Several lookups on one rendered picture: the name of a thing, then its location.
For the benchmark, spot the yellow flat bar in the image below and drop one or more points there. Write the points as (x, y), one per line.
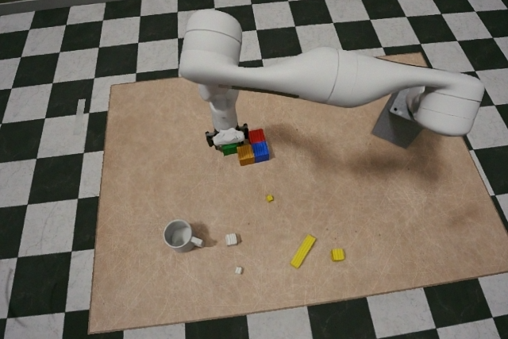
(302, 251)

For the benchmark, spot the yellow wooden cube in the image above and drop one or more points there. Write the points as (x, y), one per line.
(246, 155)

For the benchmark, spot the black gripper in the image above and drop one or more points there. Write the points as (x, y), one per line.
(209, 136)

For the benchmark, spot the blue wooden cube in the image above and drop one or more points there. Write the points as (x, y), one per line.
(260, 151)

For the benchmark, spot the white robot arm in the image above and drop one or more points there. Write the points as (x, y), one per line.
(211, 53)

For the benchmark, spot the grey mug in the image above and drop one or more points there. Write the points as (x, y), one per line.
(177, 233)

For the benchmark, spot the small yellow block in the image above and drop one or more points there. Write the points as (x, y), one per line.
(337, 254)

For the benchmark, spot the green wood-grain cube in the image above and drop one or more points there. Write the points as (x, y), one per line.
(229, 149)

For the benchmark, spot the red cube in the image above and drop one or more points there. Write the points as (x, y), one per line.
(256, 136)

